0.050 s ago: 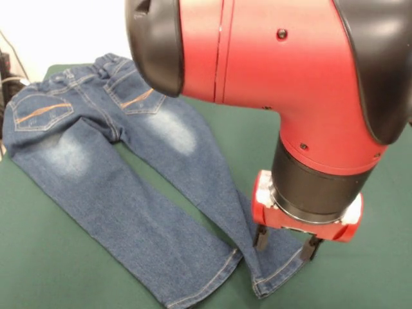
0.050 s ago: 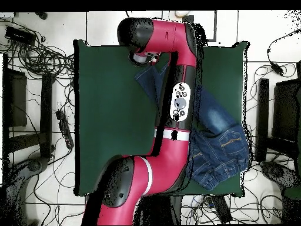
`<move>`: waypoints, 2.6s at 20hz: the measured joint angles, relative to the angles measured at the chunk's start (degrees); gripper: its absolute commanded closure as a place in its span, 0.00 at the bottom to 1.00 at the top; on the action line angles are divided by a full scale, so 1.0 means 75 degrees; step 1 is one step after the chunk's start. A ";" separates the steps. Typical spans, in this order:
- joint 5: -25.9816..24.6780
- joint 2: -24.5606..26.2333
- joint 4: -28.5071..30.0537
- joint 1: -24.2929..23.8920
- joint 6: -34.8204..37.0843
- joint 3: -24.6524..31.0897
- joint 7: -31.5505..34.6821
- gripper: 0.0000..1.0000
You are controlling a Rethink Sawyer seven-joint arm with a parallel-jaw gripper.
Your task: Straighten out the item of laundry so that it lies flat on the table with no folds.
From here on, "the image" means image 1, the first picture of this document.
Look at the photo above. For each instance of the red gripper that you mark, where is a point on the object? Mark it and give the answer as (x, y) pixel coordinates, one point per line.
(267, 215)

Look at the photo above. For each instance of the blue denim jeans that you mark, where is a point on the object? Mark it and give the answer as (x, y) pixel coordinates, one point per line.
(112, 193)

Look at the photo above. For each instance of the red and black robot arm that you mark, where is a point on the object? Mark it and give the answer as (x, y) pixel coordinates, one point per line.
(289, 80)

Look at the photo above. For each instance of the dark green table cloth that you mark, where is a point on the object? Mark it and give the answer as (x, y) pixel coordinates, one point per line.
(354, 283)

